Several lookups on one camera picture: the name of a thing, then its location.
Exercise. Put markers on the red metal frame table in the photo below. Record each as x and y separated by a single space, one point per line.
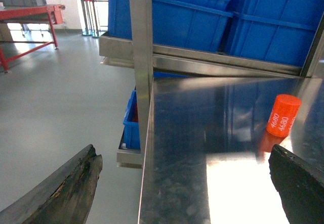
47 14

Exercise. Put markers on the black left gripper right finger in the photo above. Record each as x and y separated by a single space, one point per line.
299 184

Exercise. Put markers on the blue plastic crate left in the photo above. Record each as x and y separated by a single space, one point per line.
190 24

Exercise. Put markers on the small blue bin below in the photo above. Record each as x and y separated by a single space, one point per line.
131 125

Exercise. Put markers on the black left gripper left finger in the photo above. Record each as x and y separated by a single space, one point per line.
66 196

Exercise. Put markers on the blue plastic crate right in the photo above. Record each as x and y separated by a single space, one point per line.
276 31

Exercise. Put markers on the blue plastic crate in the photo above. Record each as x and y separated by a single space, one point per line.
190 24
276 31

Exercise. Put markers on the stainless steel rack frame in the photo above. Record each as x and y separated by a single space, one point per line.
144 57

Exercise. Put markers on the orange cylindrical capacitor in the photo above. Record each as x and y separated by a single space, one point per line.
283 115

